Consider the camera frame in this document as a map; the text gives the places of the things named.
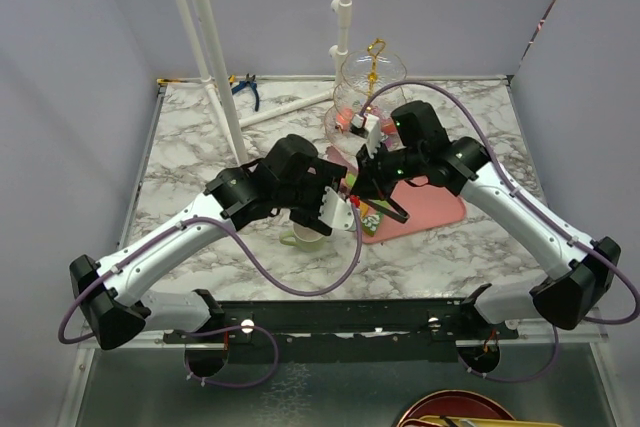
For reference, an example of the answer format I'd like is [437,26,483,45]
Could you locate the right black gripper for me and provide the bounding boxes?
[350,139,425,202]

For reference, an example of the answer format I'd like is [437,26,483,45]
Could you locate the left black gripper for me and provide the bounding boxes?
[276,160,347,234]

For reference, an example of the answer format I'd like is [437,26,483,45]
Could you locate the toy green cake slice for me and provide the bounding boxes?
[361,211,384,237]

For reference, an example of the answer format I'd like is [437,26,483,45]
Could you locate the three-tier glass dessert stand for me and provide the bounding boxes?
[324,38,407,156]

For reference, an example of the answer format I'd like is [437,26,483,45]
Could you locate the pink serving tray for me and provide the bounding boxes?
[325,144,467,246]

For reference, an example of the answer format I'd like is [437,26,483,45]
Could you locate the pink-handled metal tongs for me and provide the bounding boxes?
[359,197,409,224]

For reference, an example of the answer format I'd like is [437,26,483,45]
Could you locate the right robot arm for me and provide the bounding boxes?
[352,101,621,338]

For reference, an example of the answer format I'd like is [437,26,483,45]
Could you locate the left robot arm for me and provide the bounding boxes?
[69,134,353,350]

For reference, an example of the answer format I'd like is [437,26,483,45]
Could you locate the toy green macaron upper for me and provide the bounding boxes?
[345,173,357,188]

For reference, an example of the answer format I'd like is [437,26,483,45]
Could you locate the green mug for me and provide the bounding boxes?
[279,224,327,252]

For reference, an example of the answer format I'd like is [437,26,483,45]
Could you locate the red round tray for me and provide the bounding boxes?
[396,390,515,426]

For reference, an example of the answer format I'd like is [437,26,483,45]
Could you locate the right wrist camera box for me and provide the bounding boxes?
[350,113,382,159]

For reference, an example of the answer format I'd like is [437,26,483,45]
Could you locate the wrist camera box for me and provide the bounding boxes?
[350,113,382,159]
[319,187,356,231]

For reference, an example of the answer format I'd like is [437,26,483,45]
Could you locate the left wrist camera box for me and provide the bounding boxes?
[319,187,356,231]

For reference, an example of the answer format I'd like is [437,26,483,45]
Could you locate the blue-handled pliers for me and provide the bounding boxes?
[224,73,261,113]

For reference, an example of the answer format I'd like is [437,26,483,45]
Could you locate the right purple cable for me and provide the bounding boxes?
[359,80,640,384]

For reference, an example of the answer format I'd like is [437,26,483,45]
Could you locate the purple cable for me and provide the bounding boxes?
[58,199,363,388]
[359,80,640,384]

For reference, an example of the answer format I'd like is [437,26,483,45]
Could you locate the aluminium rail base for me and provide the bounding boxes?
[79,296,609,351]

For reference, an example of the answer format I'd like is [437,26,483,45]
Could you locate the yellow-handled tool at wall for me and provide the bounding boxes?
[156,78,201,86]

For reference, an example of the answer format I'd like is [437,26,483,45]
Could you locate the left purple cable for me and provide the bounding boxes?
[58,199,363,388]

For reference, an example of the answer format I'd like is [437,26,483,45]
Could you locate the white pvc pipe frame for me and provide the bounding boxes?
[175,0,353,163]

